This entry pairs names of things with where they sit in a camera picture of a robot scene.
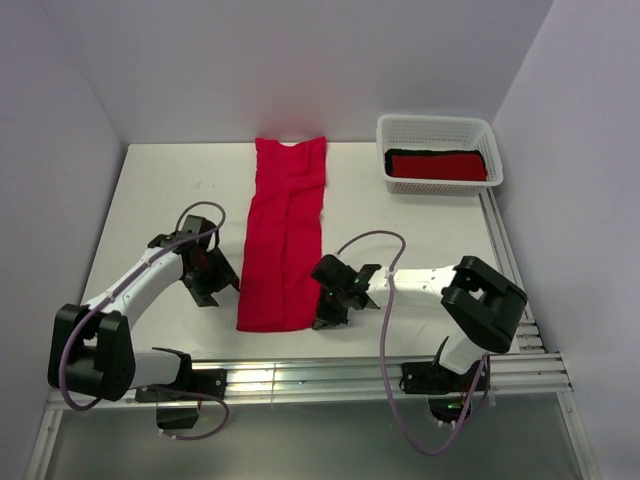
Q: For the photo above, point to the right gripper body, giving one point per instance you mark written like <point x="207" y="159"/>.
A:
<point x="332" y="307"/>

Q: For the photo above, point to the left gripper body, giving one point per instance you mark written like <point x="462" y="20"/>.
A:
<point x="214" y="274"/>

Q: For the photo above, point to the red t-shirt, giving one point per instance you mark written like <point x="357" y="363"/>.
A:
<point x="437" y="166"/>
<point x="283" y="239"/>

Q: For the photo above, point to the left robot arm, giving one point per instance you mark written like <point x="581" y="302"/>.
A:
<point x="92" y="351"/>

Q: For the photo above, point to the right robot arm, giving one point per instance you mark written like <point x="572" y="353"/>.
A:
<point x="485" y="305"/>

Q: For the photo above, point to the white plastic basket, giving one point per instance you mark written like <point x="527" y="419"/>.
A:
<point x="422" y="154"/>

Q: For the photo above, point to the rolled red t-shirt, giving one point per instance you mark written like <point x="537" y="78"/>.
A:
<point x="437" y="166"/>

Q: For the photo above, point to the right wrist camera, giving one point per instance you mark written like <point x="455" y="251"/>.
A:
<point x="343" y="282"/>

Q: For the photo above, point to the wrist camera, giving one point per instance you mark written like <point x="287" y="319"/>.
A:
<point x="205" y="231"/>
<point x="343" y="282"/>

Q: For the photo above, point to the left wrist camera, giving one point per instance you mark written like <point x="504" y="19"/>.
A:
<point x="205" y="231"/>

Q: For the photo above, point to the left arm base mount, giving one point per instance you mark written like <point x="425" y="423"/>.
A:
<point x="178" y="406"/>

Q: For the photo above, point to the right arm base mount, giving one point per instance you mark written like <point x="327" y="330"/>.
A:
<point x="452" y="390"/>

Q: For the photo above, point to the aluminium table frame rail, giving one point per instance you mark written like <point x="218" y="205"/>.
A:
<point x="530" y="371"/>

